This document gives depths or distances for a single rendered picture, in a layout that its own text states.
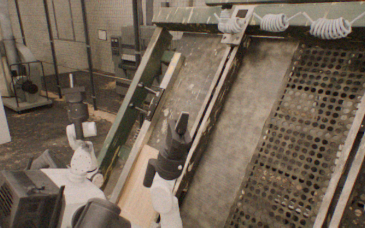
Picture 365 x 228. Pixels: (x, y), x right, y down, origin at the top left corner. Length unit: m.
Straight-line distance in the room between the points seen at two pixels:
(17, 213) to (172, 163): 0.45
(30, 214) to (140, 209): 0.65
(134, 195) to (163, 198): 0.65
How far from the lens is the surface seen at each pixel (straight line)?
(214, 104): 1.27
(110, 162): 1.76
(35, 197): 0.94
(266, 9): 1.35
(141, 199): 1.48
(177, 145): 0.75
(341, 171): 1.02
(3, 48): 6.94
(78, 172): 1.02
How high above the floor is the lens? 1.90
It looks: 20 degrees down
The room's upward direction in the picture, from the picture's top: straight up
